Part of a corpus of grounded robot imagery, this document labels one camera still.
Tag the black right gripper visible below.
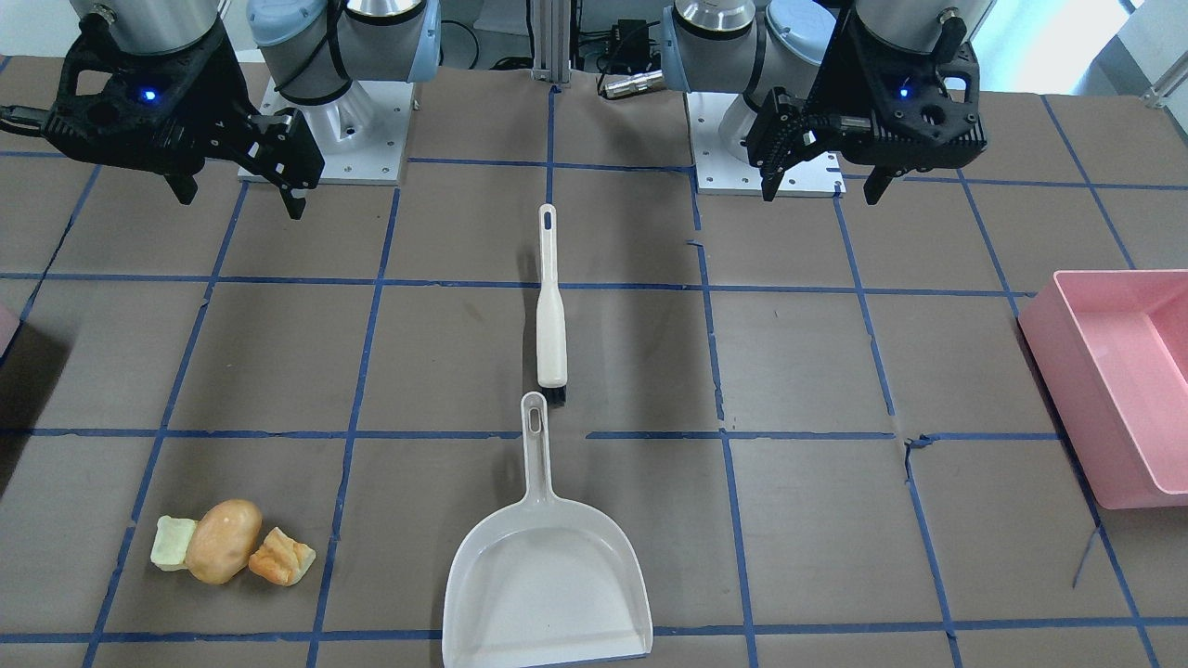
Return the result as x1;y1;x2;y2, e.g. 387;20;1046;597
42;17;324;220

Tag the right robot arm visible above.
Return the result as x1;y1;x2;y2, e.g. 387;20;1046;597
4;1;441;219

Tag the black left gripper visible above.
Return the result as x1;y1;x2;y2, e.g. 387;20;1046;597
745;10;988;206

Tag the white hand brush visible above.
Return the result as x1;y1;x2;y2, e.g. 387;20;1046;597
536;203;568;407

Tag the round brown bread roll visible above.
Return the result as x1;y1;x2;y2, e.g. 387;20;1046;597
184;499;263;586

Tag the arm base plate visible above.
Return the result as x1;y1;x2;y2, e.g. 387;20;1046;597
297;81;417;185
685;92;846;198

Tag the orange crusty bread piece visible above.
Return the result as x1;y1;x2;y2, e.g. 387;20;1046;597
249;527;316;587

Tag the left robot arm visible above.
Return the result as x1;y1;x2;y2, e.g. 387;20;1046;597
661;1;991;206

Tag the pink plastic bin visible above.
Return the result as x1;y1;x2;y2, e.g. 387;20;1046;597
1019;269;1187;510

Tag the pale green bread piece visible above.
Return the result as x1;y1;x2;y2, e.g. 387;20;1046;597
149;515;197;572

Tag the white plastic dustpan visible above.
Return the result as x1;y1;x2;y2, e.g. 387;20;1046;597
442;392;655;667

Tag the aluminium frame post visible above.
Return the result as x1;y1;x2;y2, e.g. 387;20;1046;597
526;0;577;88

